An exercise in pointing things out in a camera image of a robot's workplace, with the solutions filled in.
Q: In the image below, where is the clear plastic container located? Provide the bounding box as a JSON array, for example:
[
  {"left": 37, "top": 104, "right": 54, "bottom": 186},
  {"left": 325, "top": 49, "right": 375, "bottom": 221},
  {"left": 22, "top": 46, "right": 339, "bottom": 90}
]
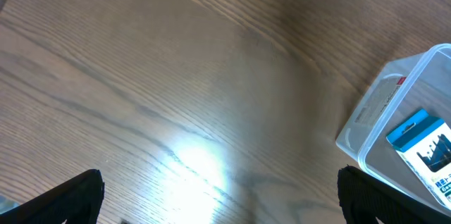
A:
[{"left": 336, "top": 44, "right": 450, "bottom": 215}]

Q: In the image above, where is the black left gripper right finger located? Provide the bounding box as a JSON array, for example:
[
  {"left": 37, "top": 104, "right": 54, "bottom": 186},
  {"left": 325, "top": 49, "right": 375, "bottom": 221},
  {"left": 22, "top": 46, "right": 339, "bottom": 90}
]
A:
[{"left": 337, "top": 166, "right": 450, "bottom": 224}]

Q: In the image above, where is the blue white screwdriver box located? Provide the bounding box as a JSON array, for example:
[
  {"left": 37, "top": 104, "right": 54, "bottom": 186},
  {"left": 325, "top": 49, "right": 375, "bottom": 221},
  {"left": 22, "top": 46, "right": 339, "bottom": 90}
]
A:
[{"left": 386, "top": 109, "right": 450, "bottom": 209}]

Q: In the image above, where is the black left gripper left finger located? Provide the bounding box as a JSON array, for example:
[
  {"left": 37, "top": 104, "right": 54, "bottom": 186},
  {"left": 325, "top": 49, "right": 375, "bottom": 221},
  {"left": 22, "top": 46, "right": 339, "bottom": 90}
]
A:
[{"left": 1, "top": 169, "right": 104, "bottom": 224}]

